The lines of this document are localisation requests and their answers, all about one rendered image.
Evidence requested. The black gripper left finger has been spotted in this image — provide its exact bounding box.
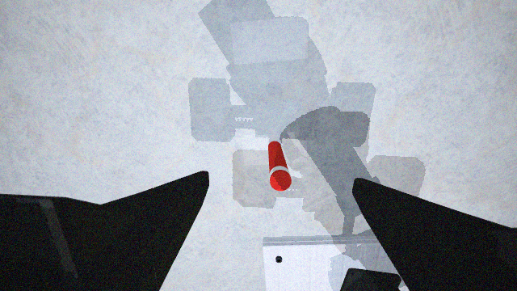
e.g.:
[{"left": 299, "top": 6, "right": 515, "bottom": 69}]
[{"left": 0, "top": 171, "right": 209, "bottom": 291}]

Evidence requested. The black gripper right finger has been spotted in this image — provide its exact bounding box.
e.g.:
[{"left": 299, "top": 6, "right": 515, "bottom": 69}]
[{"left": 352, "top": 178, "right": 517, "bottom": 291}]

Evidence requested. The red peg with white band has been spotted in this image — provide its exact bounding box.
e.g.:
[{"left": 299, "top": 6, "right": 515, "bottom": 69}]
[{"left": 268, "top": 141, "right": 292, "bottom": 191}]

